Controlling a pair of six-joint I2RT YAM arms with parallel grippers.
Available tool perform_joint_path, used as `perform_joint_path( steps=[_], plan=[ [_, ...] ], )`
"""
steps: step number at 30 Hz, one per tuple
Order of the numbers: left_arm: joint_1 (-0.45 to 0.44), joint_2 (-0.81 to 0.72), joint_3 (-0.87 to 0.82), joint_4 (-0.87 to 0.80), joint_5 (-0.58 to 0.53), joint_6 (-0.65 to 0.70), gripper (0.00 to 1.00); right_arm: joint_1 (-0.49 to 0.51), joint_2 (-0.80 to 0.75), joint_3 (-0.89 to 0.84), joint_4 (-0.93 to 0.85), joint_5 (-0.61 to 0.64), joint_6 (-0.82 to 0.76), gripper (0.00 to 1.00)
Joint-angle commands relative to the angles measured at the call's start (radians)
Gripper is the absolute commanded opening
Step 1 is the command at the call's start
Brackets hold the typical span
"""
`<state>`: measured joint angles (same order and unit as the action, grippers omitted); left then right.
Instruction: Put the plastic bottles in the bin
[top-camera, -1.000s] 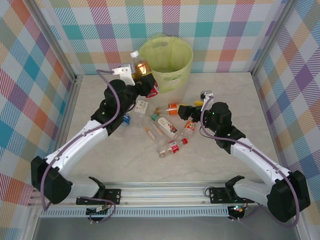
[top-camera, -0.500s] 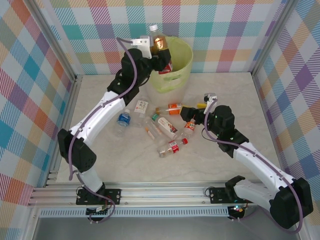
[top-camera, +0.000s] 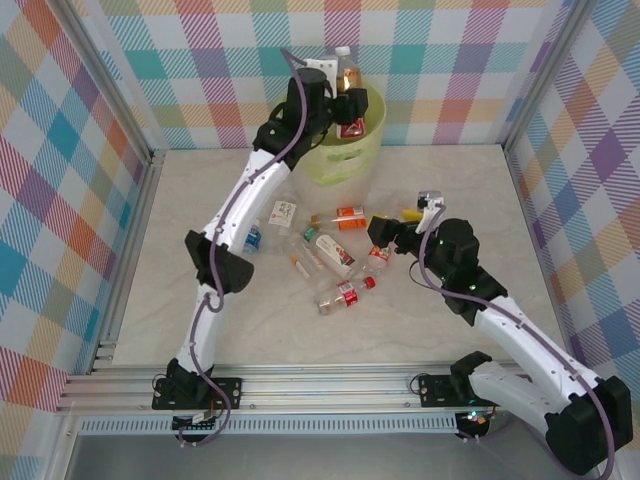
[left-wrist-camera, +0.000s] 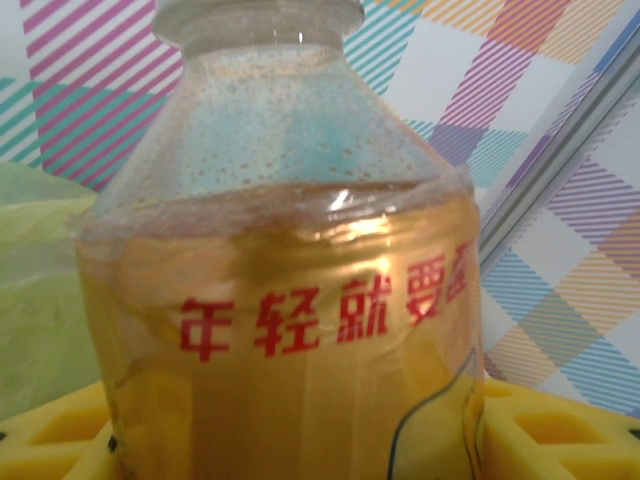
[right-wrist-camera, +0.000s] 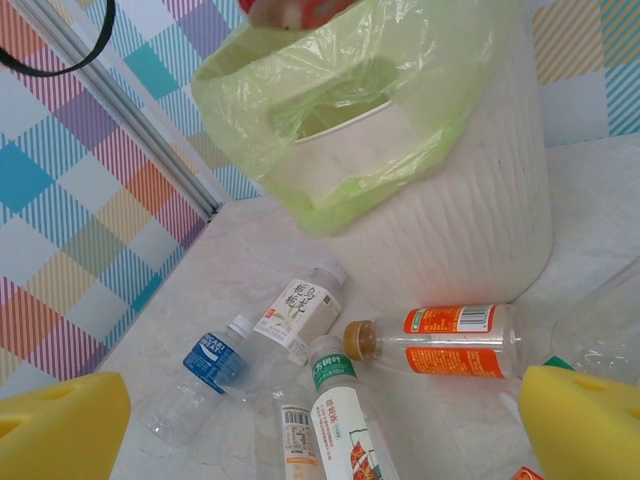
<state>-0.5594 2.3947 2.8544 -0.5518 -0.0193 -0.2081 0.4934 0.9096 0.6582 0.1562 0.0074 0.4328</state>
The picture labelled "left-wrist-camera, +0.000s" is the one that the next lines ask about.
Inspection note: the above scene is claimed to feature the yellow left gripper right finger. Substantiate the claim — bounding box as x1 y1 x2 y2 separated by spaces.
480 377 640 480

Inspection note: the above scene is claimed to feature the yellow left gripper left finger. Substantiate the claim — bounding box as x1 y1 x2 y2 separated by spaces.
0 382 126 480

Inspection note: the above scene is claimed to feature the gold red label bottle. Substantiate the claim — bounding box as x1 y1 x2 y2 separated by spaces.
69 0 489 480

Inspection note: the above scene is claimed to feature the green plastic bin liner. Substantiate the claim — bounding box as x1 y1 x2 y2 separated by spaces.
0 162 109 424

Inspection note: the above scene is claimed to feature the aluminium frame post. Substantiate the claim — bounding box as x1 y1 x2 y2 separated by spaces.
477 64 640 271

